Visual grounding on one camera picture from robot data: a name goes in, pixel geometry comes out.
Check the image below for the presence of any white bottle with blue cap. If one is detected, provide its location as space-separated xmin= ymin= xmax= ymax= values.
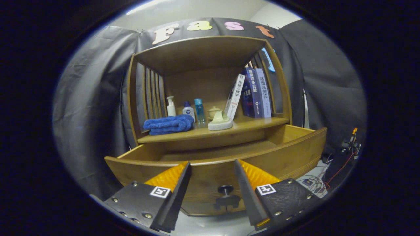
xmin=182 ymin=101 xmax=196 ymax=122

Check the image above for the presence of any pale green scrub brush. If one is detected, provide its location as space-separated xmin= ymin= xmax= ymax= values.
xmin=208 ymin=110 xmax=234 ymax=131

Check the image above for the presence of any white pump bottle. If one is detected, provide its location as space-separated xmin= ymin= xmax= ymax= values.
xmin=166 ymin=96 xmax=177 ymax=117

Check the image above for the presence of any wooden countertop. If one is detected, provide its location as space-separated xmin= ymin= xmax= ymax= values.
xmin=138 ymin=113 xmax=290 ymax=144

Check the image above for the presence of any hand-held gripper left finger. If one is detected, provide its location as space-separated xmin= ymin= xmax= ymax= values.
xmin=104 ymin=161 xmax=192 ymax=233

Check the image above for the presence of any black round drawer knob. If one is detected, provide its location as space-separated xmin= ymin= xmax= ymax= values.
xmin=214 ymin=185 xmax=241 ymax=210

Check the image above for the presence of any clear blue bottle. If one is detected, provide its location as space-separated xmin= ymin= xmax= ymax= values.
xmin=194 ymin=98 xmax=205 ymax=123

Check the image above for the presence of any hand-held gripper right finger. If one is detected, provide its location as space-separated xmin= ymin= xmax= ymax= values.
xmin=234 ymin=159 xmax=322 ymax=231

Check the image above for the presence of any blue folded towel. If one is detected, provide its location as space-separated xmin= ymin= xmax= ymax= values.
xmin=143 ymin=114 xmax=195 ymax=136

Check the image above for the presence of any pale lavender book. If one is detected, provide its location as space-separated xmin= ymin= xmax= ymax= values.
xmin=254 ymin=68 xmax=272 ymax=118

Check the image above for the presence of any wooden cabinet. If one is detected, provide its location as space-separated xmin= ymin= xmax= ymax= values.
xmin=126 ymin=35 xmax=293 ymax=217

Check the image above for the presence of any dark blue book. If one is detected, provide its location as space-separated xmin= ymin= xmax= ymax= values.
xmin=242 ymin=68 xmax=263 ymax=119

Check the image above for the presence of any bundle of floor cables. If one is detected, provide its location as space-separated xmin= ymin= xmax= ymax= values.
xmin=297 ymin=161 xmax=330 ymax=195

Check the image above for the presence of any white book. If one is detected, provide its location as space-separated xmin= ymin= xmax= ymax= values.
xmin=224 ymin=74 xmax=246 ymax=120

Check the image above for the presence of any black device with orange tip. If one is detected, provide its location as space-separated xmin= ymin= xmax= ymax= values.
xmin=341 ymin=128 xmax=361 ymax=156

